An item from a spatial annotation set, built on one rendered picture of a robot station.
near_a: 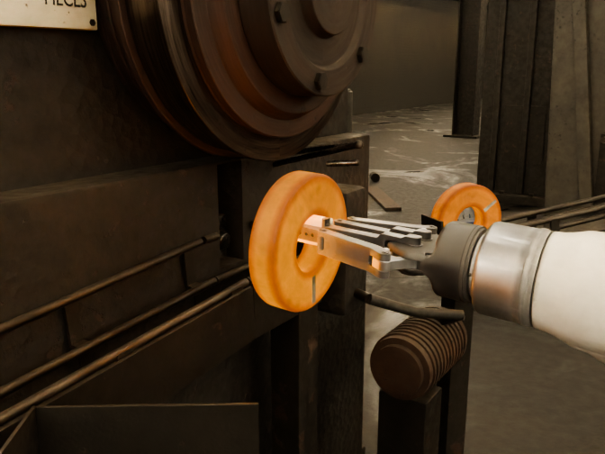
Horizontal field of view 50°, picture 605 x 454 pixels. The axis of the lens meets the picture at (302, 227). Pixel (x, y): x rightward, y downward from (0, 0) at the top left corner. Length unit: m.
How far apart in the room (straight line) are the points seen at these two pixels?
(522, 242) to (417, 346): 0.64
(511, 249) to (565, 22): 3.09
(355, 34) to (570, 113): 2.69
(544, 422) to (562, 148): 1.88
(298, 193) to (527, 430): 1.49
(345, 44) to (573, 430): 1.44
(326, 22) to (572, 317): 0.51
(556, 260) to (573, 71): 3.05
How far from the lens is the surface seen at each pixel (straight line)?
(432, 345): 1.24
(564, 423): 2.12
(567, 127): 3.62
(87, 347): 0.84
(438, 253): 0.61
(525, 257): 0.58
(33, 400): 0.74
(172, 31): 0.80
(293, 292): 0.70
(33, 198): 0.80
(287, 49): 0.83
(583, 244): 0.58
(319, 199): 0.71
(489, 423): 2.05
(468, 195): 1.35
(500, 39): 5.10
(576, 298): 0.57
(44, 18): 0.85
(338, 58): 0.95
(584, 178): 3.57
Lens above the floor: 1.02
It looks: 14 degrees down
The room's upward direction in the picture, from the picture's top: straight up
